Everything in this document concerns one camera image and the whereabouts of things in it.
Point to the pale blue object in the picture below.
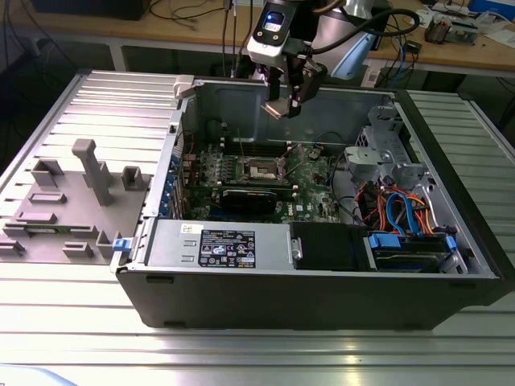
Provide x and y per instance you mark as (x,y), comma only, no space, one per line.
(24,378)

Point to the green circuit board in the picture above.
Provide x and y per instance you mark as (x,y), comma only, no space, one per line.
(464,30)

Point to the black finned component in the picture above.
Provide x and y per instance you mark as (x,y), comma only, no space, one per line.
(436,32)

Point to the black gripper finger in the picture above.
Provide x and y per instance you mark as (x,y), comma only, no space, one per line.
(307,80)
(274,82)

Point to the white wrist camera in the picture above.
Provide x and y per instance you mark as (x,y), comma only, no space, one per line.
(267,48)

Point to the green motherboard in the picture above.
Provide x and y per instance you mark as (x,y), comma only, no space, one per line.
(310,189)

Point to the blue cardboard box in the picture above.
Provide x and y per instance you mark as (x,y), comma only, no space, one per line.
(491,5)

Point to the black drive bay cover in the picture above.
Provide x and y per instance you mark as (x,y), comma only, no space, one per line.
(326,247)

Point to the white paper sheet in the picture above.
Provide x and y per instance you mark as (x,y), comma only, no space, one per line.
(501,38)
(422,18)

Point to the white labelled box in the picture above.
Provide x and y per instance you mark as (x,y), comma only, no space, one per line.
(372,76)

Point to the green RAM stick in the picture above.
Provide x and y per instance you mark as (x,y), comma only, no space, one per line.
(60,230)

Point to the wooden desk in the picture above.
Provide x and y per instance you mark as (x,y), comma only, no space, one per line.
(133,30)

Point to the black PC case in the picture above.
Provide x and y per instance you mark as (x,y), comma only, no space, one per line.
(281,297)

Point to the metal locking lever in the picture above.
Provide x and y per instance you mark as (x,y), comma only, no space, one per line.
(242,144)
(294,161)

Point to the black equipment box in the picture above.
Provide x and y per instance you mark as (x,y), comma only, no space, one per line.
(88,8)

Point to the grey parts rack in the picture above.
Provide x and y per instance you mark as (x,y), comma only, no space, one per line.
(76,209)

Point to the black graphics card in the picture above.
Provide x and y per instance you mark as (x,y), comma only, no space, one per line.
(249,201)

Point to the round coin battery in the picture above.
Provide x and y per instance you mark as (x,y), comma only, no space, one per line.
(315,152)

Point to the hard disk in blue carrier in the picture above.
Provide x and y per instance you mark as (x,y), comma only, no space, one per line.
(388,241)

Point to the silver CPU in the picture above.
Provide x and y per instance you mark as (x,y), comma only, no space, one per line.
(277,107)

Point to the blue case latch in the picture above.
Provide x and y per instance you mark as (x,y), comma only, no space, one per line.
(122,245)

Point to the black power adapter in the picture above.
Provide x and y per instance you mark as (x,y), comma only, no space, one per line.
(413,46)

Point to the metal disk bay cage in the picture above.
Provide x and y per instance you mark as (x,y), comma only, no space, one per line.
(362,157)

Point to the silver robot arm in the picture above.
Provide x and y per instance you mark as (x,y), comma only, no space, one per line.
(334,28)

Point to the grey power supply unit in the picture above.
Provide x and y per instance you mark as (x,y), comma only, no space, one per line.
(173,245)

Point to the CPU socket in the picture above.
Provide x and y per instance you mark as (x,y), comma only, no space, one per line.
(259,171)

